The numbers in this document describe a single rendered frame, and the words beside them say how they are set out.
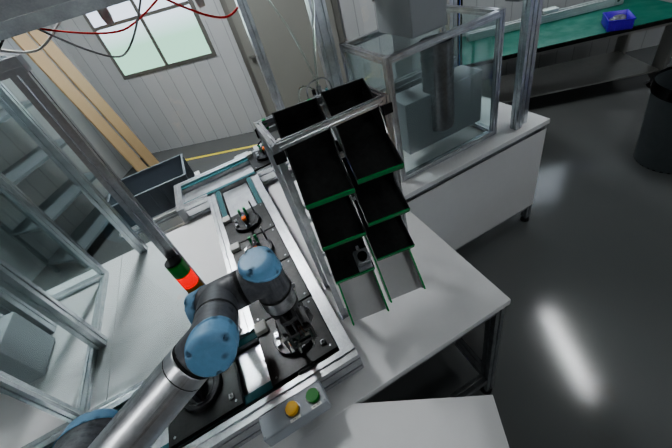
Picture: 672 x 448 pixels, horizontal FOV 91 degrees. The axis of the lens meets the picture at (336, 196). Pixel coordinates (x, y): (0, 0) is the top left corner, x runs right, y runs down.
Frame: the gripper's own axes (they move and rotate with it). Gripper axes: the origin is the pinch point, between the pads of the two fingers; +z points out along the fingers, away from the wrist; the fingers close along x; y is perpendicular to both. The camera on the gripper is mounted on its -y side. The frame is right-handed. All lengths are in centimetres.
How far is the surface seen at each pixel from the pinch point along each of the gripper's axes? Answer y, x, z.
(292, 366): -9.9, -9.1, 26.2
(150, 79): -477, -52, 18
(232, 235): -89, -14, 26
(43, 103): -34, -24, -67
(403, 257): -17.7, 42.0, 15.8
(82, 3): -122, -20, -81
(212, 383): -18.4, -34.7, 24.2
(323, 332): -14.8, 4.8, 26.3
